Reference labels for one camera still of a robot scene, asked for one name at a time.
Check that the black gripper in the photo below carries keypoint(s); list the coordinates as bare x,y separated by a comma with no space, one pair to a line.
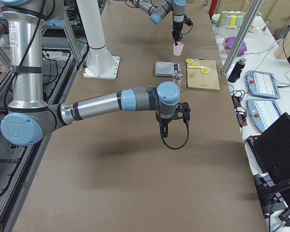
176,26
164,122

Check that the pink plastic cup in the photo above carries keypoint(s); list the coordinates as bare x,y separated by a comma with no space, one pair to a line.
177,50

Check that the clear glass sauce bottle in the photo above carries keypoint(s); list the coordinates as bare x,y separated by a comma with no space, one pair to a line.
177,78

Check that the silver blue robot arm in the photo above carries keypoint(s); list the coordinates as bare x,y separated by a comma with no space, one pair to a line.
158,13
29,118

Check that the grey digital kitchen scale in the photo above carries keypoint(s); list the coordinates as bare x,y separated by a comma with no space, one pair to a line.
167,69

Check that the green plastic cup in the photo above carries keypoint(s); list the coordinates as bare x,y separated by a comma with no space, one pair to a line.
221,19

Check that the yellow plastic cup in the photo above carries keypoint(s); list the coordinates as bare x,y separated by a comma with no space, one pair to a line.
232,21

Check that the yellow plastic knife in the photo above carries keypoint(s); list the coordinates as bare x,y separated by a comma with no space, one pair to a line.
198,67

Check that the bamboo cutting board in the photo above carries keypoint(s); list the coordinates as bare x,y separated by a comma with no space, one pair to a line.
198,80

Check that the black water bottle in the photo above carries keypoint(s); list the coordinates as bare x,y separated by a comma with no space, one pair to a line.
237,70

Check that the far blue teach pendant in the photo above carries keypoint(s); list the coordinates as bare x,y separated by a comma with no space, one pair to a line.
262,84

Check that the blue teach pendant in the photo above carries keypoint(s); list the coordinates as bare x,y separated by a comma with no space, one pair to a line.
263,112
262,84

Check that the near blue teach pendant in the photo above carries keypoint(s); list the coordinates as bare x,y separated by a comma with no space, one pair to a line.
263,112

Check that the black laptop monitor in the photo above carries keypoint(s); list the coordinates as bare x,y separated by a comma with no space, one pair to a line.
272,152

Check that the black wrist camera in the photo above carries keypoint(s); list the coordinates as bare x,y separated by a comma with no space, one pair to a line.
188,21
183,112

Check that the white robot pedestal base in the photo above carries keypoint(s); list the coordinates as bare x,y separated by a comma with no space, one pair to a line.
100,63

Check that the aluminium frame post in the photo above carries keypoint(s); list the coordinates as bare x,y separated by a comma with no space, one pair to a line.
249,18

